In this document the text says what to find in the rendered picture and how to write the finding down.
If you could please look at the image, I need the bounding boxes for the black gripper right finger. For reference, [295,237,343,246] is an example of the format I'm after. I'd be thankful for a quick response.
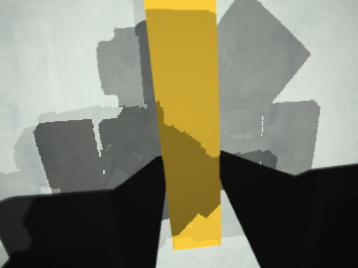
[220,150,358,268]

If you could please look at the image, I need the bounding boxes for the yellow bar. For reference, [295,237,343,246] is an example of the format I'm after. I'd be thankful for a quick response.
[144,0,221,251]

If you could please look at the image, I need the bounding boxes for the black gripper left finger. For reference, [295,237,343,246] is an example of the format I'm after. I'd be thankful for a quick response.
[0,156,166,268]

